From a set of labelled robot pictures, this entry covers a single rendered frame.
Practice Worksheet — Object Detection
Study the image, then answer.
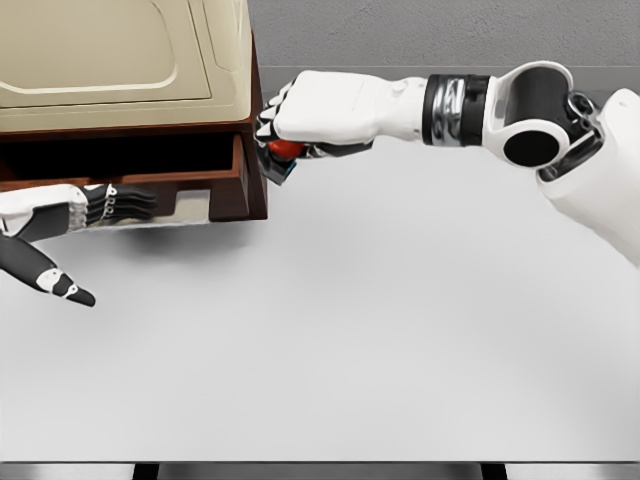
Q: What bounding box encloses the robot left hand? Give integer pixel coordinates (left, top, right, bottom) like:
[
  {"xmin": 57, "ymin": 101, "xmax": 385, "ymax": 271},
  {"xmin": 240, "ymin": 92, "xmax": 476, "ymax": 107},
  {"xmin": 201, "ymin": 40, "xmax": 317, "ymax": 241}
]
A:
[{"xmin": 0, "ymin": 182, "xmax": 158, "ymax": 308}]

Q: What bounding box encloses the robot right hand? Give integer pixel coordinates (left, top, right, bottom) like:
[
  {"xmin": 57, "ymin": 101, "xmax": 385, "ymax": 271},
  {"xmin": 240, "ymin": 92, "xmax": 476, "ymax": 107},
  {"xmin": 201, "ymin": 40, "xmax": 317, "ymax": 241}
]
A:
[{"xmin": 253, "ymin": 70, "xmax": 401, "ymax": 161}]

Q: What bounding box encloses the switch with red button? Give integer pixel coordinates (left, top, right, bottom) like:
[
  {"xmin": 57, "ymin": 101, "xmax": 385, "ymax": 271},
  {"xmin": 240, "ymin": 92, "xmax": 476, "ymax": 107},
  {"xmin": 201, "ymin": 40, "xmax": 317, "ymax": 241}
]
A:
[{"xmin": 258, "ymin": 139, "xmax": 305, "ymax": 187}]

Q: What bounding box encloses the brown cabinet drawer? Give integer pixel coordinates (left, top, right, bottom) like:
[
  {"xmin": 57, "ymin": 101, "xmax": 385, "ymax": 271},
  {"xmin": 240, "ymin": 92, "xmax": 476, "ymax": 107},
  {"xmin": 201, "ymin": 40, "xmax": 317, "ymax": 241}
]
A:
[{"xmin": 0, "ymin": 134, "xmax": 250, "ymax": 224}]

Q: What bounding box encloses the brown cabinet with beige top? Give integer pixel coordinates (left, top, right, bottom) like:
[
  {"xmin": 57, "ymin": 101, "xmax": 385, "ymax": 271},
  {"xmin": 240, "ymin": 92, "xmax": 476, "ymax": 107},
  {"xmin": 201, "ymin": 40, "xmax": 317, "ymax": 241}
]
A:
[{"xmin": 0, "ymin": 0, "xmax": 270, "ymax": 222}]

